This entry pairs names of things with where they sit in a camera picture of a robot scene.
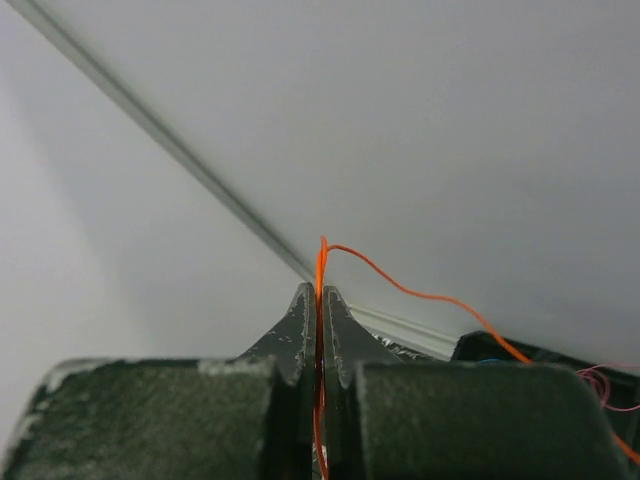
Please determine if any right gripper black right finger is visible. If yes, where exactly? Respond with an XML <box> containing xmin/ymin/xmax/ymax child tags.
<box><xmin>322</xmin><ymin>286</ymin><xmax>400</xmax><ymax>465</ymax></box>

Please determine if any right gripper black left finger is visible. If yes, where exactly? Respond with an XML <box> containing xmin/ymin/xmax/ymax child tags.
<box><xmin>238</xmin><ymin>282</ymin><xmax>318</xmax><ymax>446</ymax></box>

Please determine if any orange cable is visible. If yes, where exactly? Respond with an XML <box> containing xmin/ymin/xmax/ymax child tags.
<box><xmin>312</xmin><ymin>235</ymin><xmax>640</xmax><ymax>480</ymax></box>

